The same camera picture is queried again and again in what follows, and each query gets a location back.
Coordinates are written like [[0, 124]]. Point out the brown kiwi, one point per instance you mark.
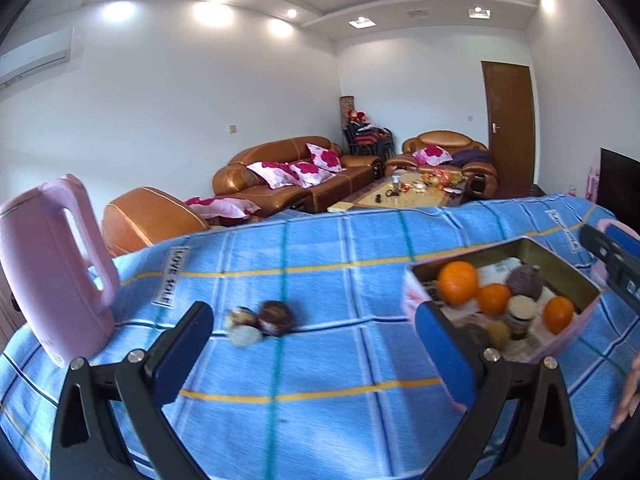
[[499, 335]]

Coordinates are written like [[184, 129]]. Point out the person's right hand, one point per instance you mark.
[[631, 390]]

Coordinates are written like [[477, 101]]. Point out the large orange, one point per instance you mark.
[[457, 282]]

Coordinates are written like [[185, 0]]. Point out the pink electric kettle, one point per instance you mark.
[[45, 270]]

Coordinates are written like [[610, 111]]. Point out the blue striped blanket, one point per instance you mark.
[[350, 270]]

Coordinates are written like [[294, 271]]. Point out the pile of snacks and oranges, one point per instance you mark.
[[442, 180]]

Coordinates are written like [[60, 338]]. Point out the brown wooden door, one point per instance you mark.
[[510, 125]]

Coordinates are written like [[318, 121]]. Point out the small orange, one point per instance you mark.
[[559, 314]]

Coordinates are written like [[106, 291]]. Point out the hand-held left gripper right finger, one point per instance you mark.
[[442, 345]]

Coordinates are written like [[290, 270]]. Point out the pale round fruit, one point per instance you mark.
[[246, 336]]

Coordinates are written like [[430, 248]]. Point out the pink toy furniture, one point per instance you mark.
[[593, 185]]

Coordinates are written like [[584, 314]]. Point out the white air conditioner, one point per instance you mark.
[[35, 57]]

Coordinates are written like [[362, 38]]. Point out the glass coffee table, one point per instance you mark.
[[400, 201]]

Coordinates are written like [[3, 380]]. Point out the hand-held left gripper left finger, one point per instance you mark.
[[180, 355]]

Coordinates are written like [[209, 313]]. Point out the black screen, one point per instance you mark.
[[620, 180]]

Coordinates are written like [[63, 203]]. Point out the square ceiling light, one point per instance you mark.
[[361, 21], [478, 11]]

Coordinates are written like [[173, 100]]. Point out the mandarin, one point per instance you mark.
[[493, 299]]

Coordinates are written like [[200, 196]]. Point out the patterned rolled mat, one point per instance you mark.
[[347, 107]]

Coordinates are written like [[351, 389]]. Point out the stacked dark chairs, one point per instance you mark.
[[370, 140]]

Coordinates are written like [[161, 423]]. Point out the brown leather sofa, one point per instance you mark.
[[280, 147]]

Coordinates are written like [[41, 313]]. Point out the white red floral pillow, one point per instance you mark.
[[225, 206], [272, 175], [434, 155], [312, 172], [325, 156]]

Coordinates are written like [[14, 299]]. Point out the pink tin box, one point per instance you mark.
[[550, 265]]

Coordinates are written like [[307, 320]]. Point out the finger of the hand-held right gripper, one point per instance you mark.
[[617, 265], [625, 236]]

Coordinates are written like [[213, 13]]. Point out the brown husked fruit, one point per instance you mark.
[[239, 317]]

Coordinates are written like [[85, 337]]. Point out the small glass jar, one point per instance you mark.
[[520, 315]]

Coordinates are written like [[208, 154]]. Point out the red plush toy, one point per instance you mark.
[[360, 117]]

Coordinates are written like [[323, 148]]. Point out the purple cloth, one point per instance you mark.
[[470, 154]]

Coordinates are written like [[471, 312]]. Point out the brown leather armchair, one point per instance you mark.
[[440, 139]]

